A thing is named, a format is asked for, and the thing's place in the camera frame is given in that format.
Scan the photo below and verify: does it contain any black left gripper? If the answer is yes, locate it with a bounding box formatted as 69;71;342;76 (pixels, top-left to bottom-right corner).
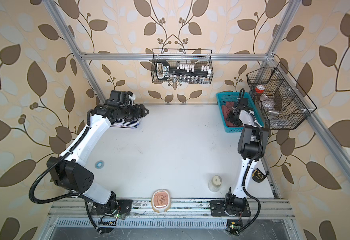
117;102;149;120

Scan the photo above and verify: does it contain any maroon red garment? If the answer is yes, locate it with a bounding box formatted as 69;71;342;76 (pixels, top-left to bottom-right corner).
221;101;238;128

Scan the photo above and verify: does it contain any blue white striped tank top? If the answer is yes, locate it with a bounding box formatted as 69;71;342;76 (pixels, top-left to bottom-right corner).
111;119;141;129

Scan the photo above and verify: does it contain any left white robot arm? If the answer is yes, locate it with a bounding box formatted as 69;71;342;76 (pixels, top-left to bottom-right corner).
28;90;149;235

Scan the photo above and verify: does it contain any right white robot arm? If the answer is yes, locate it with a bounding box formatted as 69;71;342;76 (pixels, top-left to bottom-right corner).
223;89;268;236

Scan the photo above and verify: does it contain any teal plastic basket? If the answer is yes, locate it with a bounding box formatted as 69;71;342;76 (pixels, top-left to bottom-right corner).
216;92;265;133

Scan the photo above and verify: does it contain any black socket tool set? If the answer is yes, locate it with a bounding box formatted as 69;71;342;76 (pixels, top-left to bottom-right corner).
151;60;213;84

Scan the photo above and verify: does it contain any black yellow tape measure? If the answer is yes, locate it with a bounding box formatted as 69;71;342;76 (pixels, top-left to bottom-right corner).
252;168;269;183

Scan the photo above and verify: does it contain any blue tape roll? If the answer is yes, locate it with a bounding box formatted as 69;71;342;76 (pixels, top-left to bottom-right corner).
95;161;105;169

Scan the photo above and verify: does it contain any pink oval container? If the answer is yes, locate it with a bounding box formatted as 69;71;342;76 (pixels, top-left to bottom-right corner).
151;189;171;213

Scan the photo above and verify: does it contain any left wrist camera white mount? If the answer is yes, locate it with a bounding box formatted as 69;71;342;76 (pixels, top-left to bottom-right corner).
121;91;136;105

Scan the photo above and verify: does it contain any black wire basket back wall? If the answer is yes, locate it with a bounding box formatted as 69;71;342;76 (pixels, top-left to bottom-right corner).
151;48;214;85

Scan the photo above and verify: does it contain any black wire basket wall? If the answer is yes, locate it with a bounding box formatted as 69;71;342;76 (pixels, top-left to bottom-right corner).
151;48;214;85
246;62;317;130

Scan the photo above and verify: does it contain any black wire basket right wall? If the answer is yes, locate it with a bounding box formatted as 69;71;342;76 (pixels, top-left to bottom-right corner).
246;62;317;130

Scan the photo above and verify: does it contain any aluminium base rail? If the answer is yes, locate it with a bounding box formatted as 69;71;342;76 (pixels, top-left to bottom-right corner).
47;196;295;230

